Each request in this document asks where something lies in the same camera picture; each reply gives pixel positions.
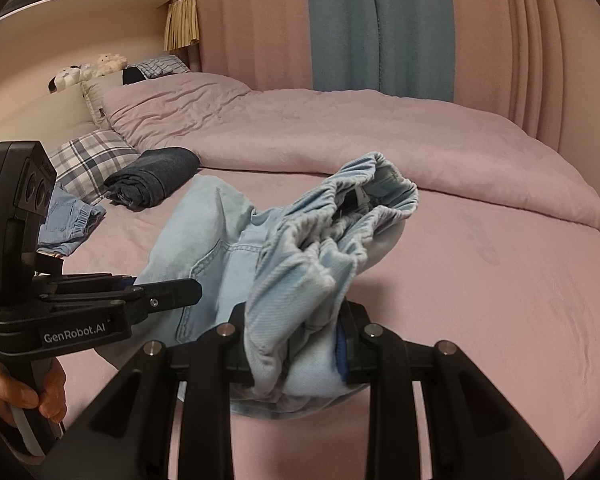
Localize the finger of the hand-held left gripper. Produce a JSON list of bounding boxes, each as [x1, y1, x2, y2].
[[45, 279, 203, 328], [47, 274, 138, 295]]

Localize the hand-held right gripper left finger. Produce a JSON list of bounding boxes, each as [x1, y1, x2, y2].
[[37, 302, 256, 480]]

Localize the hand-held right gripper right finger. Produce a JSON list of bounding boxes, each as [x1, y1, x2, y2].
[[336, 300, 566, 480]]

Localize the light blue strawberry pants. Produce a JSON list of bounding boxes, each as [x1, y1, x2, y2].
[[95, 151, 418, 416]]

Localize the dark folded pants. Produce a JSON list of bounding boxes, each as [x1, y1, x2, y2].
[[102, 147, 202, 211]]

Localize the person's left hand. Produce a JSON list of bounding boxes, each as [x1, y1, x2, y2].
[[0, 347, 68, 428]]

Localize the blue denim shorts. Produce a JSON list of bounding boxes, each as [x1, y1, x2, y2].
[[35, 182, 107, 258]]

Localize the plaid pillow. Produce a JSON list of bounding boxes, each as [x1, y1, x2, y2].
[[47, 129, 141, 206]]

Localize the pink bed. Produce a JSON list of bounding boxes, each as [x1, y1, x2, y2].
[[30, 170, 600, 480]]

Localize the pink pillow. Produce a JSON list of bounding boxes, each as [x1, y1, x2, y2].
[[80, 77, 111, 126]]

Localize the black and white plush dog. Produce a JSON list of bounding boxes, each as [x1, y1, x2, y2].
[[47, 64, 93, 93]]

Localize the white headboard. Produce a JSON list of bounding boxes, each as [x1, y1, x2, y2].
[[0, 0, 203, 171]]

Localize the white plush toy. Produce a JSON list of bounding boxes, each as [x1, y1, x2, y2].
[[82, 52, 128, 78]]

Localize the striped blue pillow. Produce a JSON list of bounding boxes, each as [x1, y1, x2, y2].
[[127, 55, 191, 81]]

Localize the pink duvet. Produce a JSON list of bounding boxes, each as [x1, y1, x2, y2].
[[82, 72, 600, 241]]

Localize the yellow fringed cloth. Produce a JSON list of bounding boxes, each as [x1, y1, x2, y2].
[[164, 0, 201, 51]]

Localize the pink curtain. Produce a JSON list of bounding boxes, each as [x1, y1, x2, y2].
[[192, 0, 600, 161]]

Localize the blue curtain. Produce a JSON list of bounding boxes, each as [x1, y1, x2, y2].
[[305, 0, 456, 103]]

